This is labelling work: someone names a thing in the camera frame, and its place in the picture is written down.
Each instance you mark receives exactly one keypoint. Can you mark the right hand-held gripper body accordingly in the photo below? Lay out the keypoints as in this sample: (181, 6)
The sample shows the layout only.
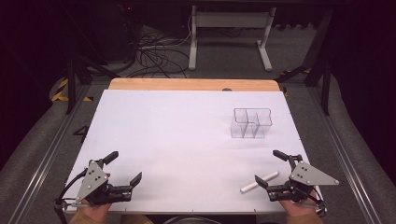
(306, 175)

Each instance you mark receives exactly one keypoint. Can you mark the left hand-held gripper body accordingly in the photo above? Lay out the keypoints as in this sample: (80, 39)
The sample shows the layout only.
(93, 180)

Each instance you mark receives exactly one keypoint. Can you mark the white pen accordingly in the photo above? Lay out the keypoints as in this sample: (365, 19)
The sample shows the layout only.
(272, 176)

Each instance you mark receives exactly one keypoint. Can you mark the clear plastic pen holder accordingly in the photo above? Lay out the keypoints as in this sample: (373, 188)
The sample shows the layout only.
(251, 123)

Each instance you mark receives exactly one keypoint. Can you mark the person's left hand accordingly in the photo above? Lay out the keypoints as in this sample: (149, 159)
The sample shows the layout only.
(91, 213)

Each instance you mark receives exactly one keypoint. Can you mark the person's right hand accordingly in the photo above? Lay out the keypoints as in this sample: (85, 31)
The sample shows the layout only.
(297, 211)

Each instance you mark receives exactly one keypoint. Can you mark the white table cover sheet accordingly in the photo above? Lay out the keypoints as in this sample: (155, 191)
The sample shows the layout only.
(186, 140)

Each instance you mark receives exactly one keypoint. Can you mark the black metal stand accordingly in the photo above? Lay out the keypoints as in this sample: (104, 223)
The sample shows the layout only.
(72, 84)
(325, 84)

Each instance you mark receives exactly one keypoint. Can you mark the yellow black hazard tape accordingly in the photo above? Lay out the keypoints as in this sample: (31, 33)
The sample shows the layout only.
(60, 90)

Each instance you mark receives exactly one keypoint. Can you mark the black equipment box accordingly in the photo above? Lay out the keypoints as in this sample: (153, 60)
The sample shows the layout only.
(121, 28)

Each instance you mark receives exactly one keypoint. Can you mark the aluminium floor rail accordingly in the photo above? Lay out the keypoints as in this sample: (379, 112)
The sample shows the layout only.
(46, 161)
(348, 161)

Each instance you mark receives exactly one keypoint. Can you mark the metal chair frame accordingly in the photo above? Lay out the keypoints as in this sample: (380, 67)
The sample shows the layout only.
(230, 20)

